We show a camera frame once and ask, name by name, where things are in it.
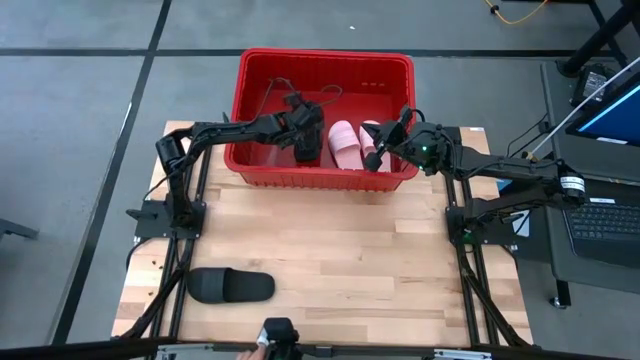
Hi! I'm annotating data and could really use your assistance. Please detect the black laptop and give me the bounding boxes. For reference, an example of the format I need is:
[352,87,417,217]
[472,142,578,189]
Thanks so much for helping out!
[544,174,640,296]

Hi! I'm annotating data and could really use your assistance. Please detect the pink slide sandal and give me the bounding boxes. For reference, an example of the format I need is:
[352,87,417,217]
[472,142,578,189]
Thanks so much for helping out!
[359,119,392,174]
[327,119,363,171]

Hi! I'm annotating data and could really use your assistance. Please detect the black frame crossbar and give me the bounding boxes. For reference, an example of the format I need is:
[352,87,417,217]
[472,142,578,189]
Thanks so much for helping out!
[0,338,640,360]

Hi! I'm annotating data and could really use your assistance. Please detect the yellow cable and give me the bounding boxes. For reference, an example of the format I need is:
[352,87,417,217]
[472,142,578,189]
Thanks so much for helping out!
[483,0,550,26]

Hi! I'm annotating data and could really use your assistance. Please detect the thin white rod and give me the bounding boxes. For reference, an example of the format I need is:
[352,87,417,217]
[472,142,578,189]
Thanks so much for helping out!
[529,55,640,157]

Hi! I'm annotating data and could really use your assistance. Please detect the black power adapter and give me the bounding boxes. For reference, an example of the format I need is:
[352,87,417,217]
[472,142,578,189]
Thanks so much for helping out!
[571,63,617,109]

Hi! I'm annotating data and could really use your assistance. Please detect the silver metal bracket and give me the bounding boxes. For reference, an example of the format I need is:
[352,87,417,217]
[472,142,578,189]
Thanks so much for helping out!
[433,348,494,360]
[155,343,201,360]

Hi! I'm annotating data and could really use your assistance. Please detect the black slide sandal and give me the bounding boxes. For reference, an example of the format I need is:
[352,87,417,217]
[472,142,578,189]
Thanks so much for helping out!
[186,267,277,305]
[293,133,322,168]

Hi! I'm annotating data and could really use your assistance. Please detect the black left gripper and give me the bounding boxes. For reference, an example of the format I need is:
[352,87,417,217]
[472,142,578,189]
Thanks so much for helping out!
[269,92,326,149]

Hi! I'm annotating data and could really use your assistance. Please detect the red plastic bin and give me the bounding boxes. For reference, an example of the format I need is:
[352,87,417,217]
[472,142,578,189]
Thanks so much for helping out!
[223,47,421,194]

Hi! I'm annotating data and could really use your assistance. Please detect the monitor with blue screen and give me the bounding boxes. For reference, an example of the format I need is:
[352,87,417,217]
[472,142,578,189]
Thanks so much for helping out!
[566,82,640,147]

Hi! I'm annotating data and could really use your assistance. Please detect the black aluminium frame rails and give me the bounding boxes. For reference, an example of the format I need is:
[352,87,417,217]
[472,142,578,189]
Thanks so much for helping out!
[417,125,534,349]
[112,119,229,346]

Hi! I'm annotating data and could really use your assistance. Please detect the black handheld device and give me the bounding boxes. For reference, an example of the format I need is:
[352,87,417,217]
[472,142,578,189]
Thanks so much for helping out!
[259,317,302,360]

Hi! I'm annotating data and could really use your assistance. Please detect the grey equipment cart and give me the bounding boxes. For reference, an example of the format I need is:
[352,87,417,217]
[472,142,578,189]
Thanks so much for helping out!
[539,59,640,296]

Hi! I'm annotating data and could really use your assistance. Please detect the grey furniture foot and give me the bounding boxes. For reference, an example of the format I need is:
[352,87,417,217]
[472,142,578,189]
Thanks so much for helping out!
[0,217,40,242]

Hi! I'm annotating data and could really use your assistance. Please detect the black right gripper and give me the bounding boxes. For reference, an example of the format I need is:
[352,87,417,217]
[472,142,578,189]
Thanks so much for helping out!
[359,105,454,177]

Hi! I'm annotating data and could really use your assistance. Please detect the black tripod pole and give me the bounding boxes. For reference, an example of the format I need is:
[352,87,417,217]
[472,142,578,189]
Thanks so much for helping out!
[557,0,640,77]

